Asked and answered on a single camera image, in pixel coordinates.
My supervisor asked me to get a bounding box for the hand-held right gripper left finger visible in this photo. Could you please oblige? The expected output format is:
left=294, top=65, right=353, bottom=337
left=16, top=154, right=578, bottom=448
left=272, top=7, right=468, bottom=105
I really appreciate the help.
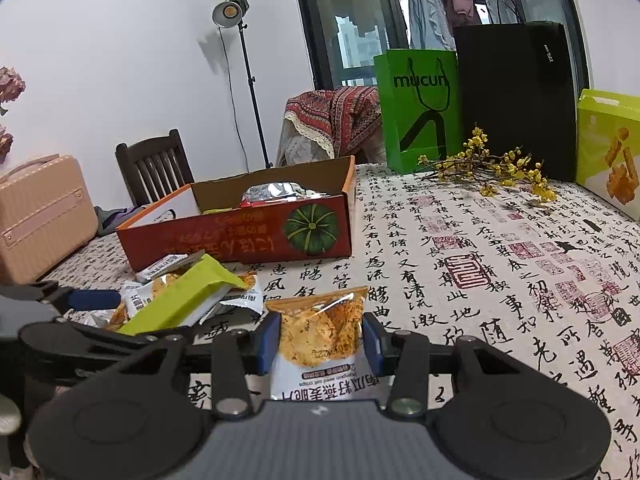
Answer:
left=125, top=312, right=282, bottom=421

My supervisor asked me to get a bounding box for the silver snack packet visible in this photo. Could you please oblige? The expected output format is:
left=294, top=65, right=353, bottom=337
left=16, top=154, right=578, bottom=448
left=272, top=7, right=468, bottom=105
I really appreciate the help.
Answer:
left=241, top=181, right=331, bottom=207

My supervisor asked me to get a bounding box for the pink hard-shell suitcase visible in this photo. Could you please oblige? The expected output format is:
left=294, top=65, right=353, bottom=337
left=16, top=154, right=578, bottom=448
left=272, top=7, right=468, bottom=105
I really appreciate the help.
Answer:
left=0, top=154, right=99, bottom=286

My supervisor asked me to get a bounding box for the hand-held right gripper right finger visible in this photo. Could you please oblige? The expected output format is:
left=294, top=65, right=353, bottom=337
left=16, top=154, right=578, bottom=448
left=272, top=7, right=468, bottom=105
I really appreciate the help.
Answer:
left=362, top=312, right=521, bottom=418

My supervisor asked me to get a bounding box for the studio light on stand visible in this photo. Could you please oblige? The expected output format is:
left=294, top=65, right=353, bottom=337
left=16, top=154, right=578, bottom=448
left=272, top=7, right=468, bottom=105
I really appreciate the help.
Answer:
left=212, top=0, right=274, bottom=171

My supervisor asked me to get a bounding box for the calligraphy printed tablecloth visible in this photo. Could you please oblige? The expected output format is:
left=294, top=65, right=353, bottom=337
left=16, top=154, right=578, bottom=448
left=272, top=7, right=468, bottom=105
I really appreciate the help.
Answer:
left=37, top=162, right=640, bottom=480

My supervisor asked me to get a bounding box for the green paper bag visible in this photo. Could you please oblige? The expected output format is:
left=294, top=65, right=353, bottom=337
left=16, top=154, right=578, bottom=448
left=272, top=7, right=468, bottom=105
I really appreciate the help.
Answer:
left=374, top=49, right=463, bottom=173

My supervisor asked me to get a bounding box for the dried flower bouquet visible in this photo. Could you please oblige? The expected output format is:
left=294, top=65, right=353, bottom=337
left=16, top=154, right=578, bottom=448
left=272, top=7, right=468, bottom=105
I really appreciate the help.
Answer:
left=0, top=66, right=26, bottom=163

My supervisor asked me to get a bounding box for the dark window frame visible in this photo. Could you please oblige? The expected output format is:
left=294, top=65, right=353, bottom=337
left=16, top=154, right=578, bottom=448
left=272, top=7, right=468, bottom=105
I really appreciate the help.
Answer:
left=290, top=0, right=591, bottom=96

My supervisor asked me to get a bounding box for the red cardboard box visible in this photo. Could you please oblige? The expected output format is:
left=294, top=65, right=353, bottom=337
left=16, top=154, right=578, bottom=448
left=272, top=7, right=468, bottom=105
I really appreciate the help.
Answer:
left=116, top=156, right=357, bottom=272

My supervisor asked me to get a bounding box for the light blue hanging garment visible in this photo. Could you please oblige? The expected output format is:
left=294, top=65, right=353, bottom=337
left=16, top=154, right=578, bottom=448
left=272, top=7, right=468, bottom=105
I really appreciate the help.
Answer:
left=407, top=0, right=456, bottom=51

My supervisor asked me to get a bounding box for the chair with beige cover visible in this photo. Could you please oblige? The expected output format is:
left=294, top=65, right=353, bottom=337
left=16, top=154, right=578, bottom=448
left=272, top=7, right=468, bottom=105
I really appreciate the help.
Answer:
left=275, top=87, right=388, bottom=168

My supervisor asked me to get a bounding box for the grey pouch with purple strap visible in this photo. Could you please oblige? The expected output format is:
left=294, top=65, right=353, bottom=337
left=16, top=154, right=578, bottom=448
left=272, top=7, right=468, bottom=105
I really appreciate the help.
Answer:
left=94, top=205, right=151, bottom=237

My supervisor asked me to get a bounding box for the yellow flower branch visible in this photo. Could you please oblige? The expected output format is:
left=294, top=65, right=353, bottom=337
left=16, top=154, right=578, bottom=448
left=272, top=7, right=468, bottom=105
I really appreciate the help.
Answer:
left=417, top=127, right=558, bottom=204

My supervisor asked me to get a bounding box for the black paper bag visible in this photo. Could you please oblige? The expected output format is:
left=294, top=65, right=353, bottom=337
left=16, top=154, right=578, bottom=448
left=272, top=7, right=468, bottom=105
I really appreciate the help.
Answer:
left=452, top=0, right=581, bottom=183

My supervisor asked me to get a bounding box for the light green snack box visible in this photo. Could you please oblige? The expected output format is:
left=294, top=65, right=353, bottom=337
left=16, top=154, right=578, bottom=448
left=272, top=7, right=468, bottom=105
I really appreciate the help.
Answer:
left=575, top=89, right=640, bottom=221

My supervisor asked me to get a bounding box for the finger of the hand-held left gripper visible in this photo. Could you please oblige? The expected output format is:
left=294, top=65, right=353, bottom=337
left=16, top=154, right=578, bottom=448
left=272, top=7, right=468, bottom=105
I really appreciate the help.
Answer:
left=17, top=321, right=171, bottom=383
left=0, top=280, right=123, bottom=321

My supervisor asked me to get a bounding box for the dark wooden chair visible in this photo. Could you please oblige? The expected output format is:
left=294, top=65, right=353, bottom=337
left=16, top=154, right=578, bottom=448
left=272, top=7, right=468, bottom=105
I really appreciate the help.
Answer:
left=115, top=129, right=196, bottom=208

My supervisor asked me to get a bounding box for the red patterned fringed cloth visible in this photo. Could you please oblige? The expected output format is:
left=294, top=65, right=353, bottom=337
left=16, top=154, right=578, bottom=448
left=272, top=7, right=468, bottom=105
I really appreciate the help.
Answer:
left=284, top=86, right=386, bottom=158

